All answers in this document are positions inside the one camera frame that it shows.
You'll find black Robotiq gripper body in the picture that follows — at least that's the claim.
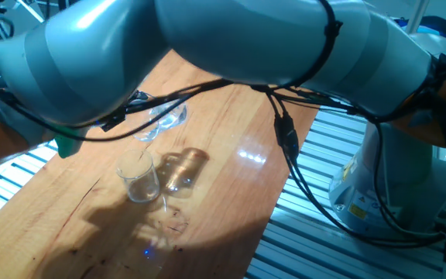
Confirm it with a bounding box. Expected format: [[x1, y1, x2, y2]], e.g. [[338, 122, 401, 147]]
[[98, 112, 128, 133]]

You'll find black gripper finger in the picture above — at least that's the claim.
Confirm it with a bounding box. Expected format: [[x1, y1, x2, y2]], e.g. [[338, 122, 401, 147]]
[[129, 90, 149, 105]]

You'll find clear glass mug with handle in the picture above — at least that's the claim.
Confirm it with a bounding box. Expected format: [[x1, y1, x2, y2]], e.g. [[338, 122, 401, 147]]
[[129, 91, 189, 143]]

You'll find clear glass tumbler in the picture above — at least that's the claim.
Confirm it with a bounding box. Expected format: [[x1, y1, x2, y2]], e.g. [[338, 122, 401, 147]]
[[115, 149, 162, 204]]

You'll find varnished wooden board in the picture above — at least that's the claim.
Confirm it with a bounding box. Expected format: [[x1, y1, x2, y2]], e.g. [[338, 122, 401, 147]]
[[0, 50, 321, 279]]

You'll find blue cloth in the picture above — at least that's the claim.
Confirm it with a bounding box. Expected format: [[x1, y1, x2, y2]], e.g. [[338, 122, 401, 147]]
[[395, 15, 446, 44]]

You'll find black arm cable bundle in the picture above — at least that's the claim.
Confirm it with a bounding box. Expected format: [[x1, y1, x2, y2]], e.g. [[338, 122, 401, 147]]
[[0, 0, 446, 249]]

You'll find aluminium frame beam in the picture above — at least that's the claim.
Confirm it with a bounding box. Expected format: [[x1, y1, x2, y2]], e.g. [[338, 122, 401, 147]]
[[404, 0, 431, 34]]

